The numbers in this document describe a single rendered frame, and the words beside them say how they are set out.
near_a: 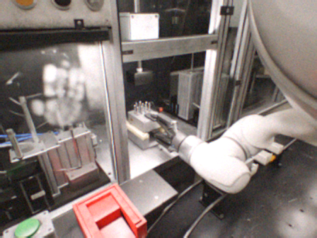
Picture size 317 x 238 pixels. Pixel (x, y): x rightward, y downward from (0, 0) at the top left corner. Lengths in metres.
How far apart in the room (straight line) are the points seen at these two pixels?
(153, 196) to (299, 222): 0.62
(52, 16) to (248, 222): 0.90
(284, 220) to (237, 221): 0.18
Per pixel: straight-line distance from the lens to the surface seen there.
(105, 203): 0.59
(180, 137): 0.67
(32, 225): 0.49
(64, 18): 0.45
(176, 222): 0.87
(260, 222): 0.96
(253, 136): 0.63
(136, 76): 0.76
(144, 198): 0.64
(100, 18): 0.48
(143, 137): 0.78
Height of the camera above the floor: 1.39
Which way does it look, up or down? 28 degrees down
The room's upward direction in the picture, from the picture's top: straight up
